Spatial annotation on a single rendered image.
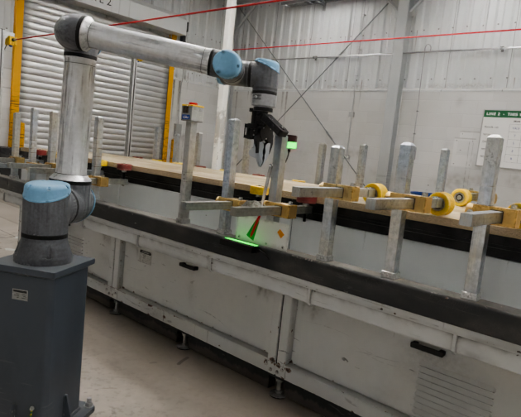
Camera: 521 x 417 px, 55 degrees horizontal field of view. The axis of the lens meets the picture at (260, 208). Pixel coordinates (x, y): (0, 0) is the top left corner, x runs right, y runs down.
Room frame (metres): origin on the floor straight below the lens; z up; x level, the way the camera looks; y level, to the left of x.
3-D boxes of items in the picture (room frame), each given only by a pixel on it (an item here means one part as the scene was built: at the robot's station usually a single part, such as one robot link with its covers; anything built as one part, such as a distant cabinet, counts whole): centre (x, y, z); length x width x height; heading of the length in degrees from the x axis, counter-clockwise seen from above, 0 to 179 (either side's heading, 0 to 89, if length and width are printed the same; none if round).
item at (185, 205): (1.98, 0.14, 0.83); 0.43 x 0.03 x 0.04; 140
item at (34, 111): (3.18, 1.47, 0.94); 0.03 x 0.03 x 0.48; 50
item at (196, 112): (2.21, 0.34, 1.18); 0.07 x 0.07 x 0.08; 50
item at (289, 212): (1.87, -0.07, 0.85); 0.13 x 0.06 x 0.05; 50
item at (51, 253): (1.71, 0.74, 0.65); 0.19 x 0.19 x 0.10
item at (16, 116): (3.34, 1.66, 0.90); 0.03 x 0.03 x 0.48; 50
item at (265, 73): (1.85, 0.03, 1.32); 0.10 x 0.09 x 0.12; 87
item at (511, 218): (1.38, -0.64, 0.95); 0.13 x 0.06 x 0.05; 50
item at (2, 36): (3.57, 1.88, 1.20); 0.15 x 0.12 x 1.00; 50
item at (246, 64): (1.84, 0.14, 1.32); 0.12 x 0.12 x 0.09; 87
